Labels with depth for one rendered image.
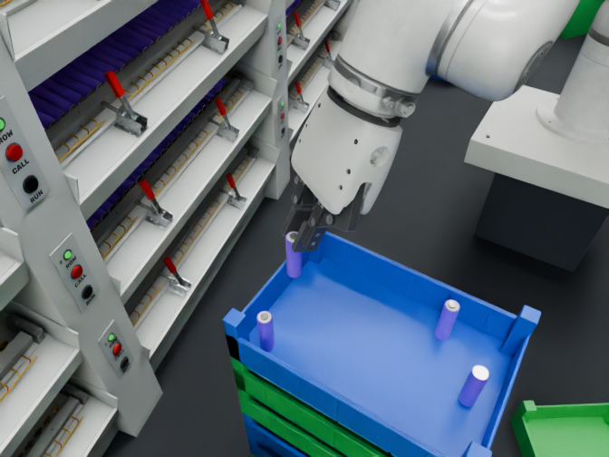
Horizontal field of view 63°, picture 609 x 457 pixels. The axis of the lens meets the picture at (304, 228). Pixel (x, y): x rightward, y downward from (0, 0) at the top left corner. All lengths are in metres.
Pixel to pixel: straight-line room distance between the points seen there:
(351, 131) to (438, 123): 1.29
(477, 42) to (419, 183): 1.09
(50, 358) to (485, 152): 0.87
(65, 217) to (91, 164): 0.09
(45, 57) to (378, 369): 0.51
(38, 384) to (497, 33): 0.67
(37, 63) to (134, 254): 0.37
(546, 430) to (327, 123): 0.80
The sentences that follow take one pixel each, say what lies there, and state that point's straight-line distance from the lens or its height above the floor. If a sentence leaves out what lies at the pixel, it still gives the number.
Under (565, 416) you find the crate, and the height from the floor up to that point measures 0.01.
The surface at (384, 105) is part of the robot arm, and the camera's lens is 0.45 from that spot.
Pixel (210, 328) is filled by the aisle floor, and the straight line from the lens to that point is 1.14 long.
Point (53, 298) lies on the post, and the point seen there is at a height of 0.44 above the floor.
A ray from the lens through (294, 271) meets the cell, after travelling 0.58.
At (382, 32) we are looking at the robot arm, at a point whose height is 0.77.
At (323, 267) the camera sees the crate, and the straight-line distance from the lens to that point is 0.70.
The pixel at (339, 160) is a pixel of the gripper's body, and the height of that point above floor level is 0.66.
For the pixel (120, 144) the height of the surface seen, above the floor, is 0.52.
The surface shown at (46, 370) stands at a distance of 0.78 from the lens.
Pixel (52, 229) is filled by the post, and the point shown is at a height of 0.52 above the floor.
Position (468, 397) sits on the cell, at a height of 0.43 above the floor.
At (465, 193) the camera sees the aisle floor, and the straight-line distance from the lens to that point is 1.49.
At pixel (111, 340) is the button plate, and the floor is 0.28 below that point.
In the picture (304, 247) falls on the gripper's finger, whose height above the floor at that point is 0.54.
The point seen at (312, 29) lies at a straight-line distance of 1.50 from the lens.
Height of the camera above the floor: 0.95
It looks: 46 degrees down
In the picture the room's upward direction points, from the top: straight up
